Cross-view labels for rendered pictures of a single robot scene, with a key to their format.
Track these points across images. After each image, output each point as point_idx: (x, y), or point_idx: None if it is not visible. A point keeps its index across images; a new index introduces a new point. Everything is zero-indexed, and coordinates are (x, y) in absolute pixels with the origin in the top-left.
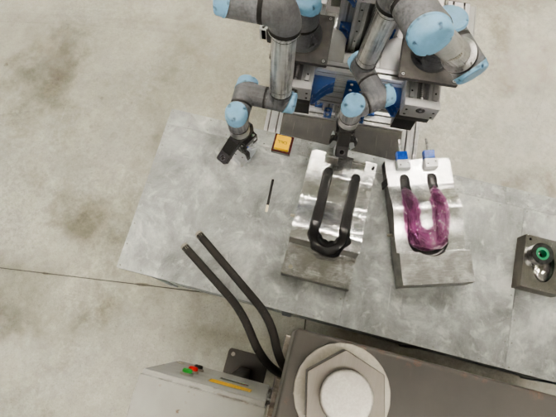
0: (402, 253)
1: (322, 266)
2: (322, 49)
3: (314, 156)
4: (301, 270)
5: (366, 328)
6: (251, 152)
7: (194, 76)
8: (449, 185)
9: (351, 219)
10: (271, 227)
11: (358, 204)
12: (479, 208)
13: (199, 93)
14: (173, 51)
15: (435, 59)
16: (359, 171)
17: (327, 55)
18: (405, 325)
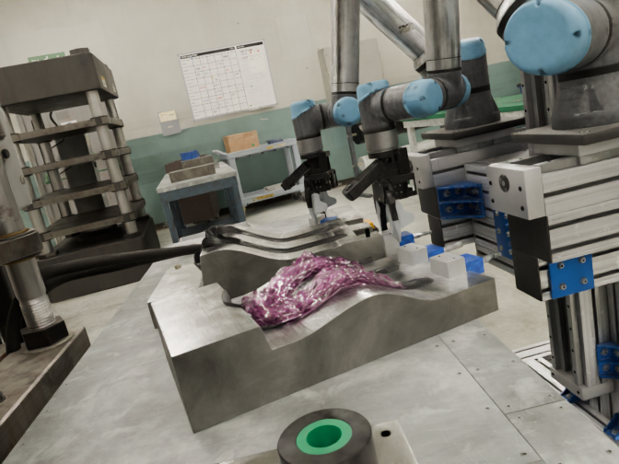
0: (217, 284)
1: (183, 279)
2: (472, 127)
3: (347, 217)
4: (173, 273)
5: (83, 363)
6: (318, 203)
7: (500, 336)
8: (425, 296)
9: (262, 249)
10: None
11: (297, 252)
12: (435, 383)
13: None
14: (509, 315)
15: (564, 91)
16: (353, 234)
17: (468, 129)
18: (84, 395)
